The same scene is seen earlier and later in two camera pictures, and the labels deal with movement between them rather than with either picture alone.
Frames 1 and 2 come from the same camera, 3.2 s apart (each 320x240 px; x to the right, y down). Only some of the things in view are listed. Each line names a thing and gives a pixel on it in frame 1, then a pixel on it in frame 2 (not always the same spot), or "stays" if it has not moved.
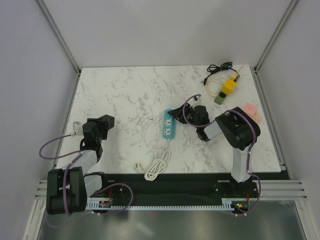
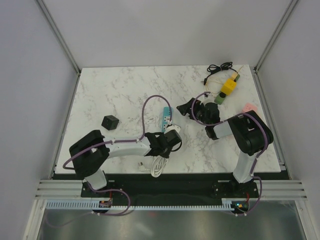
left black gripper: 102,125 -> 166,154
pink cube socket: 251,109 stays
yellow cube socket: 228,87 stays
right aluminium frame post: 283,20 stays
